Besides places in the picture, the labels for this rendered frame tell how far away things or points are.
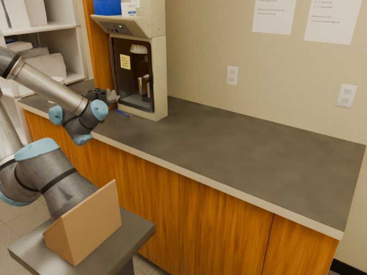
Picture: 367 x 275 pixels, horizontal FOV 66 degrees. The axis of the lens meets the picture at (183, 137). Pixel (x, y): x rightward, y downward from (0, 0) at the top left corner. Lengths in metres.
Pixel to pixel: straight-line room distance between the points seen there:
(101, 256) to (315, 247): 0.75
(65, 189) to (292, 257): 0.89
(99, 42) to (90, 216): 1.15
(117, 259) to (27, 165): 0.37
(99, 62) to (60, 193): 1.07
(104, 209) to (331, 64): 1.26
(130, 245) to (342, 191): 0.82
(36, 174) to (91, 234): 0.23
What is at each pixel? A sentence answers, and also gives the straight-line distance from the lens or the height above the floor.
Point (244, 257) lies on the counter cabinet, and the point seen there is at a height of 0.56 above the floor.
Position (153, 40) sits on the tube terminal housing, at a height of 1.40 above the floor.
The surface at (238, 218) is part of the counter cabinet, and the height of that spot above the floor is 0.77.
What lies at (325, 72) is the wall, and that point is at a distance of 1.63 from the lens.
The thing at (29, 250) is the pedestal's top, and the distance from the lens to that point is 1.02.
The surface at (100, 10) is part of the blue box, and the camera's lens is 1.61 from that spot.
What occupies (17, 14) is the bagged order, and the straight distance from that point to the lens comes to 2.56.
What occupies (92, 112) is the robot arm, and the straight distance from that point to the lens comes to 1.14.
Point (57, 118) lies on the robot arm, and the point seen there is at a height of 1.17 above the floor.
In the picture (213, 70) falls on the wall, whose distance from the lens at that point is 1.85.
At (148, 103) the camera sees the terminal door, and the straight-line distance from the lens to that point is 1.64.
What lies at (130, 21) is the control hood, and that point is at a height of 1.50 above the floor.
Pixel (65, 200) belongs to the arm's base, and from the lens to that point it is 0.86.
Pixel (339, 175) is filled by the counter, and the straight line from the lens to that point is 1.36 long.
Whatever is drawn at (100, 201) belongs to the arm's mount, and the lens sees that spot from 0.86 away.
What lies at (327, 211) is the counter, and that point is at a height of 0.94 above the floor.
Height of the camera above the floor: 1.64
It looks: 28 degrees down
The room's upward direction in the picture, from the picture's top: straight up
